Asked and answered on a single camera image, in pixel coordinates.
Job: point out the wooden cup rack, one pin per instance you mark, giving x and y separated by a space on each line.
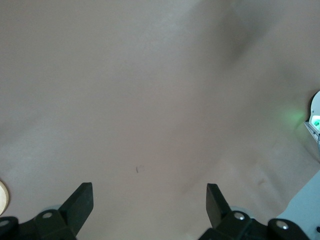
3 197

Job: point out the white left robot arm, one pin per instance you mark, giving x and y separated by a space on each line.
315 110

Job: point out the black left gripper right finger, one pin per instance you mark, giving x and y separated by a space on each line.
217 210

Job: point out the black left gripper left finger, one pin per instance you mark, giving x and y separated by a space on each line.
77 207

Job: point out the brown table cover mat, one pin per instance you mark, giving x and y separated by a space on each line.
125 100

